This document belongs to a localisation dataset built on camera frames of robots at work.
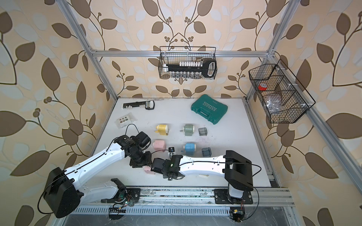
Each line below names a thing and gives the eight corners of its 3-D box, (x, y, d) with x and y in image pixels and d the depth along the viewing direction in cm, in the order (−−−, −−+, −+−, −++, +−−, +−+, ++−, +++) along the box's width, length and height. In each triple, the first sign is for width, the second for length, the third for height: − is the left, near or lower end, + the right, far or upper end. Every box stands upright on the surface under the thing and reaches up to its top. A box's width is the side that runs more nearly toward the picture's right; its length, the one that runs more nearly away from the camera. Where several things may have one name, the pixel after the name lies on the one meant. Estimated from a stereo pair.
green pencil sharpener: (180, 136, 100) (180, 130, 94) (180, 130, 103) (180, 124, 97) (194, 136, 100) (194, 130, 94) (193, 130, 103) (194, 124, 97)
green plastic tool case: (190, 110, 115) (190, 105, 111) (204, 97, 125) (204, 92, 121) (215, 126, 105) (216, 122, 101) (228, 110, 115) (230, 106, 111)
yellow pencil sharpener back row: (157, 134, 101) (155, 128, 94) (158, 130, 103) (157, 123, 97) (167, 135, 100) (166, 129, 94) (169, 131, 102) (167, 125, 96)
